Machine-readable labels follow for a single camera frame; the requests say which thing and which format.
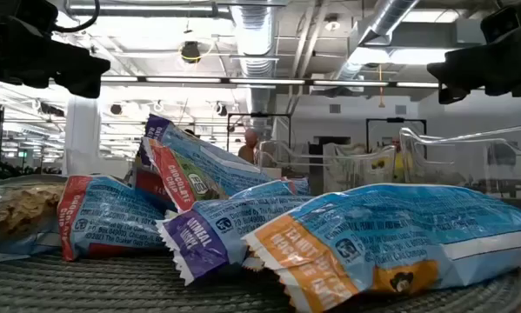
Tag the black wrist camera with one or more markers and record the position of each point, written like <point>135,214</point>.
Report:
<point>501,24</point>
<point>38,15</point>

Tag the person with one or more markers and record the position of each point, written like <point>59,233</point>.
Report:
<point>248,145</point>
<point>402,165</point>
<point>189,131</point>

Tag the white paper strip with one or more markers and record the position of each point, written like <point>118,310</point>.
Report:
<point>8,256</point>

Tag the oatmeal raisin granola bar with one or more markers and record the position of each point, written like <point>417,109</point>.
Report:
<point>208,243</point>
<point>216,161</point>

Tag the round grey woven placemat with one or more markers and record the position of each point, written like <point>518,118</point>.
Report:
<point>112,291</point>

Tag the green exit sign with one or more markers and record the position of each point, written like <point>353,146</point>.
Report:
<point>22,154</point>

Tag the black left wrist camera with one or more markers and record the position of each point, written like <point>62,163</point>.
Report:
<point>38,15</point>

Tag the white cylindrical cup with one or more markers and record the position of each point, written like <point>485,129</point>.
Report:
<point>271,173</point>

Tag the slanted silver ventilation duct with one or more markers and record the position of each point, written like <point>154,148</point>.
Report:
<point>390,17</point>

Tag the wall air vent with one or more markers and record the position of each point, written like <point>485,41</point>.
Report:
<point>335,108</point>
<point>400,109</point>

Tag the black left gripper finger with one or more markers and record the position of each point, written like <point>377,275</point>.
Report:
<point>86,89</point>
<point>82,67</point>

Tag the peanut butter granola bar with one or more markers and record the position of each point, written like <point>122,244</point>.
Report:
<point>373,226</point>

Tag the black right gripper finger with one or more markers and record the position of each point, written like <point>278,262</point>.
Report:
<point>460,69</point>
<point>449,96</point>

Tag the black ceiling dome fixture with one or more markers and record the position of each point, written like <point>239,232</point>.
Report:
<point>190,51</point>

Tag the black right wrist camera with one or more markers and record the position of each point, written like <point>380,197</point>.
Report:
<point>501,24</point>

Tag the white square pillar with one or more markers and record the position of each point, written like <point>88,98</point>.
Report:
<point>82,130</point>

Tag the long ceiling light strip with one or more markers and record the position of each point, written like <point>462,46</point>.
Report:
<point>264,81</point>

